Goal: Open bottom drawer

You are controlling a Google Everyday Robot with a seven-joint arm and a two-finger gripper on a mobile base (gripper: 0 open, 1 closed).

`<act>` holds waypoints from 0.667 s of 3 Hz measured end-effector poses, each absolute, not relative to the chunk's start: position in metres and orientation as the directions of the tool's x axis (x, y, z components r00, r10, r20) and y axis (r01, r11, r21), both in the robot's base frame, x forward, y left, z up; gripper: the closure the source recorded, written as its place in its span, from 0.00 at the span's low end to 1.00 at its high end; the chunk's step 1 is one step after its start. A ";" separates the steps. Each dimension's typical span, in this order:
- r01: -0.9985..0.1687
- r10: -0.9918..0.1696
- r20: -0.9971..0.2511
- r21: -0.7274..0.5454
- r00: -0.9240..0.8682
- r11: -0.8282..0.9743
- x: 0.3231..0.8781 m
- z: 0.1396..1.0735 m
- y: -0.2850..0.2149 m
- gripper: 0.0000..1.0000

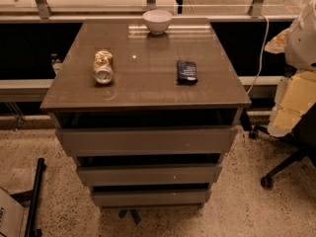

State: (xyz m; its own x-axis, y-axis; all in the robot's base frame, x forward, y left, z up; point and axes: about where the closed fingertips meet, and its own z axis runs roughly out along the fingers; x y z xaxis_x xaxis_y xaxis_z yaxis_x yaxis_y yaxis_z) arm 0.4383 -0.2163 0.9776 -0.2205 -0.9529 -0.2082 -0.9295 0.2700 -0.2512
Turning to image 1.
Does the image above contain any white cable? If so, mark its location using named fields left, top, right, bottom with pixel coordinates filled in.
left=246, top=14, right=271, bottom=96

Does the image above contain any white ceramic bowl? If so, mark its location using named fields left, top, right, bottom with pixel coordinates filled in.
left=142, top=10, right=173, bottom=35

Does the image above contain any grey bottom drawer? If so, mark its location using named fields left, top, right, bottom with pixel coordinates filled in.
left=92, top=189, right=211, bottom=207

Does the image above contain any grey top drawer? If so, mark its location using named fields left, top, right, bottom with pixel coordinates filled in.
left=56, top=126, right=238, bottom=157

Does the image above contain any black metal stand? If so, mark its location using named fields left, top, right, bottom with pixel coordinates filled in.
left=12, top=158, right=46, bottom=237

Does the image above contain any grey middle drawer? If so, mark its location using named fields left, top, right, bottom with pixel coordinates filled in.
left=77, top=164, right=222, bottom=187

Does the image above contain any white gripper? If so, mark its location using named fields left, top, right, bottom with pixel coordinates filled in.
left=265, top=29, right=316, bottom=137

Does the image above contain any grey drawer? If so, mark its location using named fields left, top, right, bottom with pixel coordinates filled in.
left=92, top=189, right=211, bottom=207
left=56, top=126, right=238, bottom=157
left=77, top=164, right=222, bottom=187

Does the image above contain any glass jar with white lid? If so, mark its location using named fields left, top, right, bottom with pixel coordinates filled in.
left=93, top=49, right=114, bottom=84

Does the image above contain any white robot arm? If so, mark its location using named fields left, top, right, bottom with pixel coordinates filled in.
left=265, top=0, right=316, bottom=137

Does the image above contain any black office chair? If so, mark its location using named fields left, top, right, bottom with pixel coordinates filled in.
left=261, top=104, right=316, bottom=190

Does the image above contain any blue tape cross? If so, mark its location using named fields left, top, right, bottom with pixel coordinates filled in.
left=118, top=209, right=141, bottom=225

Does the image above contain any grey drawer cabinet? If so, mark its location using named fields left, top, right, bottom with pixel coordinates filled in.
left=40, top=21, right=251, bottom=196

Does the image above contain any white board with label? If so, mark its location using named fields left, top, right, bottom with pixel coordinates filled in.
left=0, top=189, right=24, bottom=237

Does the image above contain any dark blue snack packet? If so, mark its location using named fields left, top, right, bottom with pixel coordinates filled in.
left=177, top=60, right=198, bottom=85

